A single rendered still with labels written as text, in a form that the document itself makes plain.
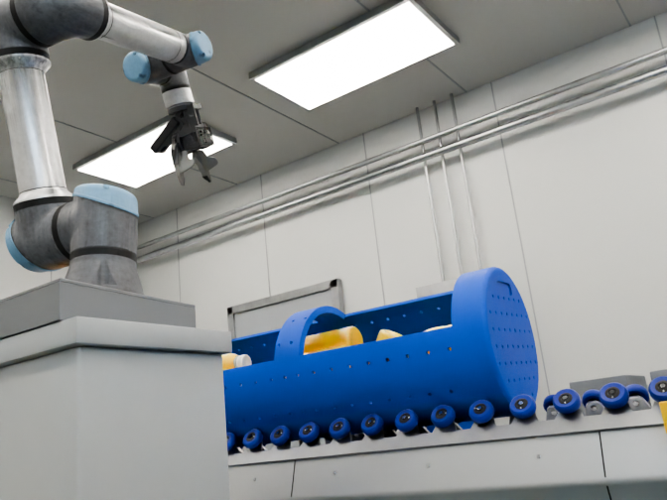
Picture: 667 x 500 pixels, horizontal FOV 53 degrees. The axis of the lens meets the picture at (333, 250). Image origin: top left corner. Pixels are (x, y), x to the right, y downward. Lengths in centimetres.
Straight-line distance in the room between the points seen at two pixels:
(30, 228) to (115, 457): 50
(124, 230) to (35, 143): 26
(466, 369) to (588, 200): 362
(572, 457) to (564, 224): 369
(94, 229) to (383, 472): 68
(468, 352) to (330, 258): 446
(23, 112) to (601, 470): 119
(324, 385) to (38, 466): 55
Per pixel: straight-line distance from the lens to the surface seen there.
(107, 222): 126
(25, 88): 144
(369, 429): 133
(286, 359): 142
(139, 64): 174
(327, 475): 138
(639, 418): 117
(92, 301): 111
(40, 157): 140
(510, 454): 122
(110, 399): 107
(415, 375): 127
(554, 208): 484
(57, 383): 109
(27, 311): 115
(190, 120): 182
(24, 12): 143
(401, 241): 528
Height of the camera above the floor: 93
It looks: 16 degrees up
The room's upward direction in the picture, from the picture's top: 6 degrees counter-clockwise
